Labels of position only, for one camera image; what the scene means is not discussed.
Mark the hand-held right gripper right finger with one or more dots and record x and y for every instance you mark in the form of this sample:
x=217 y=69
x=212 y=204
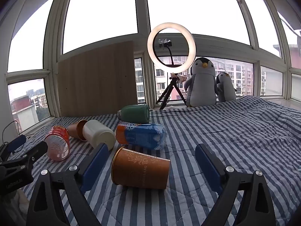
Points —
x=209 y=167

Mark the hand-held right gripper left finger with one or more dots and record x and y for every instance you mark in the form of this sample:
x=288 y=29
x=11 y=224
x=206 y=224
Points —
x=94 y=167

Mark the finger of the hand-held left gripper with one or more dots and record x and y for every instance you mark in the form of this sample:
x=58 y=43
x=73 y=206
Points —
x=35 y=150
x=16 y=142

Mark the large brown patterned paper cup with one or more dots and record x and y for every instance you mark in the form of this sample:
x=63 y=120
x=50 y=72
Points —
x=141 y=169

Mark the red clear plastic cup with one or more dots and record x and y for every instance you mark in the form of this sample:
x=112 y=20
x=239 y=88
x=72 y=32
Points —
x=57 y=143

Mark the white plastic cup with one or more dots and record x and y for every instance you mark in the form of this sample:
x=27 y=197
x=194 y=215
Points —
x=98 y=133

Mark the small brown paper cup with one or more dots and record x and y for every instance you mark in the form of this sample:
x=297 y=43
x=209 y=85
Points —
x=75 y=130

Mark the blue striped blanket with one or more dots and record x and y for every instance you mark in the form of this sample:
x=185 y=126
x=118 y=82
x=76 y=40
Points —
x=235 y=134

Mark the green bottle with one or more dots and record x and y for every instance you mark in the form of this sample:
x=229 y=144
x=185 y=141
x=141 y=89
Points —
x=135 y=114

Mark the small grey penguin plush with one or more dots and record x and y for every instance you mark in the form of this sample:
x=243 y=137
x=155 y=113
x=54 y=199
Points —
x=227 y=89

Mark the large grey penguin plush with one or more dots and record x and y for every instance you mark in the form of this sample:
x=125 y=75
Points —
x=202 y=87

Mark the light wooden board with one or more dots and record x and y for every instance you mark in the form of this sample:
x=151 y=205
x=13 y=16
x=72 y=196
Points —
x=96 y=80

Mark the black and red tripod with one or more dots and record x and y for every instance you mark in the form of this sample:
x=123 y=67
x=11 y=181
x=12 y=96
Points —
x=169 y=87

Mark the black phone holder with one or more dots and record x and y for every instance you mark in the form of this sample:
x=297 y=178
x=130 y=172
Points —
x=168 y=45

